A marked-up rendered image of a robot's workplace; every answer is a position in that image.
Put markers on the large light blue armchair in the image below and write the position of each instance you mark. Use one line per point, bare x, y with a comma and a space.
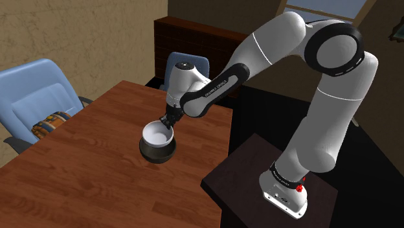
31, 94

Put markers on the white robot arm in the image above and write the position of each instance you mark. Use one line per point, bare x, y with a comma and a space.
328, 104

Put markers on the dark brown wooden cabinet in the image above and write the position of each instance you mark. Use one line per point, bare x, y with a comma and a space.
195, 41

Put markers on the orange and blue barrel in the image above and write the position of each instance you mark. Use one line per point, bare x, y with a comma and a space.
50, 123

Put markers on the blue office chair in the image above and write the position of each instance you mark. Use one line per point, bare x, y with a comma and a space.
186, 63

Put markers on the brown wooden table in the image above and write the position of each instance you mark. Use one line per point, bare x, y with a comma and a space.
94, 158

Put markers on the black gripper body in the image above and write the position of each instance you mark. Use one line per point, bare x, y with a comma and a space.
172, 115

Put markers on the black bowl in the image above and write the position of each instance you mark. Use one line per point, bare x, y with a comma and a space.
157, 154

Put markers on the window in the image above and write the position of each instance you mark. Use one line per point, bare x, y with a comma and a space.
325, 8

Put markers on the white bowl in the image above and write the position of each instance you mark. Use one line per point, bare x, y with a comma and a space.
157, 135

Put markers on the dark robot stand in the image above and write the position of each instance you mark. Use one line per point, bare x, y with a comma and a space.
240, 186

